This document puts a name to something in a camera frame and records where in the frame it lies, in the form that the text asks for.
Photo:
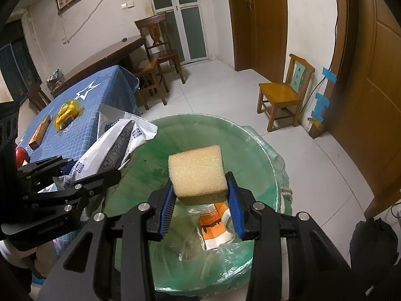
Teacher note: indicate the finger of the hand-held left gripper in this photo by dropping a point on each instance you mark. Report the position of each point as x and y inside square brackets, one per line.
[94, 183]
[47, 166]

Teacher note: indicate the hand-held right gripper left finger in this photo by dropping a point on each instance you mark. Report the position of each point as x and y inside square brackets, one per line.
[166, 208]

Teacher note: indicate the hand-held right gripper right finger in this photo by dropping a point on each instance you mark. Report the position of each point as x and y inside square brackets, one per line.
[235, 208]

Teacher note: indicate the gold cardboard carton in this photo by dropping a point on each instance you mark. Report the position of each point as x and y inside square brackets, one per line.
[39, 131]

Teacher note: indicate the silver white printed packaging bag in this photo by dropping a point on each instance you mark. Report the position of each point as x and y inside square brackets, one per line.
[116, 144]

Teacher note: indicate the yellow sponge block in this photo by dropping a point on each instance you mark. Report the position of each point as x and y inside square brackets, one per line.
[197, 175]

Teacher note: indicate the green-lined trash bin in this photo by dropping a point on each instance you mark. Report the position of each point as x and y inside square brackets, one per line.
[175, 150]

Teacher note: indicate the person's left forearm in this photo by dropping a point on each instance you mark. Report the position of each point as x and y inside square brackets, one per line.
[40, 257]

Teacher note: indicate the orange white carton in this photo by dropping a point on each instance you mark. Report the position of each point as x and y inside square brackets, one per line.
[216, 225]

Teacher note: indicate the red apple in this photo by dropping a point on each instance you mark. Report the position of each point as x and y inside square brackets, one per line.
[21, 156]

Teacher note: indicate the clear plastic wrapper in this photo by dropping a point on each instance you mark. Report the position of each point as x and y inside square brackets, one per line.
[225, 257]

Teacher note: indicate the crumpled yellow foil wrapper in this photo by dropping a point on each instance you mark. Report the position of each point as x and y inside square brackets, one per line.
[66, 115]

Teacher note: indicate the blue checked star tablecloth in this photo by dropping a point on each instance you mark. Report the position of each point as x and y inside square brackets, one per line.
[94, 116]

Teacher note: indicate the dark wooden chair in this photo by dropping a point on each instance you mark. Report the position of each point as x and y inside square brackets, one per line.
[37, 95]

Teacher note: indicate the dark window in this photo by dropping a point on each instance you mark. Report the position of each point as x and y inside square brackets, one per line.
[18, 65]

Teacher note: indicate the small cardboard box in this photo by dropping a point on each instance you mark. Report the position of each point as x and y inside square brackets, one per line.
[315, 127]

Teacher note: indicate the long brown wooden desk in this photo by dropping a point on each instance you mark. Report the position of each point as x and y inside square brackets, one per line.
[103, 58]

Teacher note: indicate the small yellow wooden chair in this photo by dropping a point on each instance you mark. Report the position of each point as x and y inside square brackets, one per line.
[282, 92]

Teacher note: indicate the blue tape patch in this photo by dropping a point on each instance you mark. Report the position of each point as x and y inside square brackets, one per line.
[321, 106]

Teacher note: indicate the black bag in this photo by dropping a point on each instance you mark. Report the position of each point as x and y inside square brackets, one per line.
[372, 247]

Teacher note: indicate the tall brown wooden chair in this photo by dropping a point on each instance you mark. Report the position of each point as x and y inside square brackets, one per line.
[156, 34]

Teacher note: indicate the blue tape strip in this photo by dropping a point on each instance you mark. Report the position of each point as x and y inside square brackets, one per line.
[329, 74]

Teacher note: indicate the frosted glass double door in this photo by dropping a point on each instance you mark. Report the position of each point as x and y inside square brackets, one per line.
[188, 22]

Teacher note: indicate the large brown wooden door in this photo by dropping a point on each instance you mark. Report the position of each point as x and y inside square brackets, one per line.
[376, 84]

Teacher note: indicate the white wall socket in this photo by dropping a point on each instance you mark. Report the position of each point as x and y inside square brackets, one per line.
[66, 40]

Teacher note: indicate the white light switch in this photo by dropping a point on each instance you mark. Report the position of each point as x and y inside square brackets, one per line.
[127, 5]

